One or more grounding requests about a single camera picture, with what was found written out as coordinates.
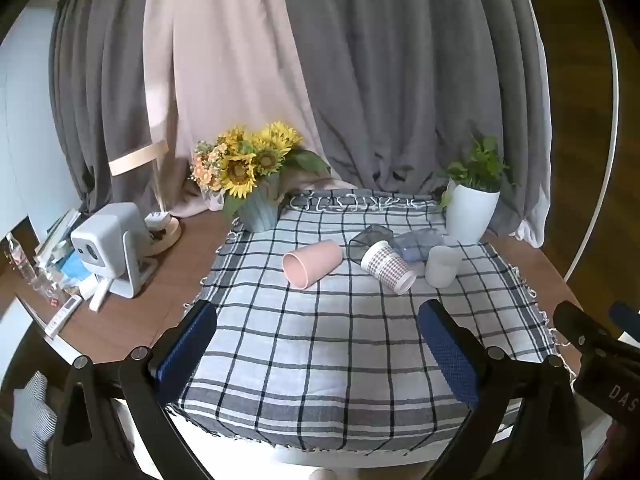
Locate round wooden tray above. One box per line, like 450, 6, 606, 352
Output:
147, 217, 182, 256

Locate checked grey white tablecloth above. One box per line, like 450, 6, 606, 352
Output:
166, 188, 577, 453

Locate white tube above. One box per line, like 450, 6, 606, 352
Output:
89, 280, 111, 312

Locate dark transparent cup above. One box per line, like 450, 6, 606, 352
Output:
348, 224, 394, 264

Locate white projector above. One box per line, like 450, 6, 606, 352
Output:
70, 202, 159, 299

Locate sunflower bouquet in ribbed vase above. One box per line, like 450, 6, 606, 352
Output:
215, 120, 332, 234

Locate frosted white cup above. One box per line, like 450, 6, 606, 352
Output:
424, 244, 464, 289

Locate white remote control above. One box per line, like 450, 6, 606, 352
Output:
44, 294, 84, 339

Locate pink curtain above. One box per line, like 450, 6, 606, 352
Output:
144, 0, 347, 217

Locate pink cup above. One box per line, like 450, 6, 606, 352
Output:
282, 239, 344, 290

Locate clear plastic bottle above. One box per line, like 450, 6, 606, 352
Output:
4, 232, 39, 287

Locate stack of books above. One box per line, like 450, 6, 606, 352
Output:
34, 209, 84, 273

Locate clear plastic cup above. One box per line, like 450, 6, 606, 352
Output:
391, 228, 447, 264

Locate grey curtain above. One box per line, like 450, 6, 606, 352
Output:
48, 0, 177, 217
279, 0, 552, 247

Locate white hoop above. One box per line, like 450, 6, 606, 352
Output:
562, 0, 622, 283

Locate green plant in white pot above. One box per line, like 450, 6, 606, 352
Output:
436, 135, 517, 244

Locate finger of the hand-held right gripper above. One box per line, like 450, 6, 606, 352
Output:
608, 302, 640, 335
552, 301, 640, 368

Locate patterned paper cup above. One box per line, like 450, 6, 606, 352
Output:
360, 240, 417, 295

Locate orange flowers in small vase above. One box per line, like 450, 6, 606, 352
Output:
189, 140, 232, 212

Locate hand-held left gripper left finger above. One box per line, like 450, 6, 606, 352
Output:
50, 300, 220, 480

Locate striped grey cloth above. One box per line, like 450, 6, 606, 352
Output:
12, 372, 59, 477

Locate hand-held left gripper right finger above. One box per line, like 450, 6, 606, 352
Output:
417, 299, 586, 480

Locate white power adapter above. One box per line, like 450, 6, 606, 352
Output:
144, 211, 171, 234

